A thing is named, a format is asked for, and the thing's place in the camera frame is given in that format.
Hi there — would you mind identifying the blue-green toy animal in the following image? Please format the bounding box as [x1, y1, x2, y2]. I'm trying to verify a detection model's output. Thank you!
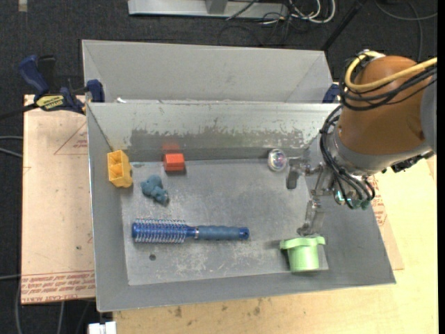
[140, 174, 170, 207]

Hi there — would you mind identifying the blue hairbrush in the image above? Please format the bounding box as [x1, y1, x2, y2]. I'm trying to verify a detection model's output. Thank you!
[131, 218, 250, 245]

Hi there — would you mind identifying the red block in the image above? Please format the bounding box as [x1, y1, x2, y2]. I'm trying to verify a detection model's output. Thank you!
[162, 152, 186, 173]

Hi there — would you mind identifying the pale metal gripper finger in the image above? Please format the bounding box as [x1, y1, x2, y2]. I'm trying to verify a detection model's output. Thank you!
[296, 200, 316, 237]
[309, 209, 327, 238]

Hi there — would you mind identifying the grey metal bin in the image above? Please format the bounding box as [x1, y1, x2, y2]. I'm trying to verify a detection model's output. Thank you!
[81, 39, 397, 313]

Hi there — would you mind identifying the yellow two-slot box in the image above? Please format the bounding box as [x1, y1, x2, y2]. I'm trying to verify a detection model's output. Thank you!
[106, 149, 134, 189]

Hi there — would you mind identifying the light green flanged cup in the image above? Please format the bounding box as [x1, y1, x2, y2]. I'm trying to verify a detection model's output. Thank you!
[279, 235, 327, 274]

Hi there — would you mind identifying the black cylinder on white bracket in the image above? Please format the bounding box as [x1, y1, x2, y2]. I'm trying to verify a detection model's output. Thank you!
[390, 154, 424, 174]

